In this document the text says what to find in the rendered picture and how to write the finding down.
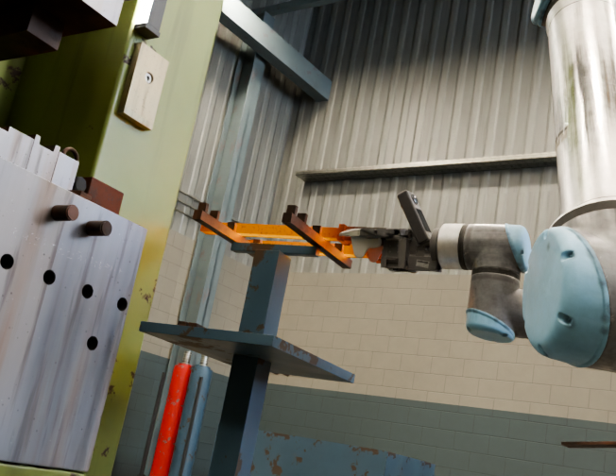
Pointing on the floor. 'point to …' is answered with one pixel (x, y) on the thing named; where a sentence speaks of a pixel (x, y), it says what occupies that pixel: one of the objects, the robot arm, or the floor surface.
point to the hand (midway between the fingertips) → (351, 234)
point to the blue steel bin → (328, 459)
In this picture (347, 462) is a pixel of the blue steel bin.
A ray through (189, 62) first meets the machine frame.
